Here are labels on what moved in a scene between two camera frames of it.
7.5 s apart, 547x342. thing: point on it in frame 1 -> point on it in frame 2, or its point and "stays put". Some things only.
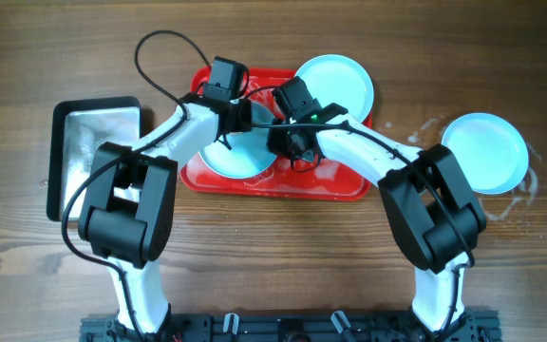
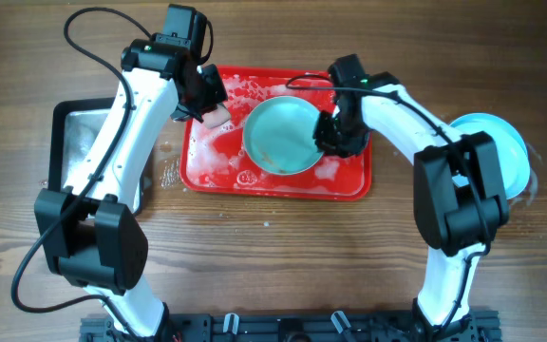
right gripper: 282,142 -> 332,134
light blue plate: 249,155 -> 515,161
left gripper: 237,116 -> 204,95
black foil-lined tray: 78,127 stays put
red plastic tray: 282,180 stays put
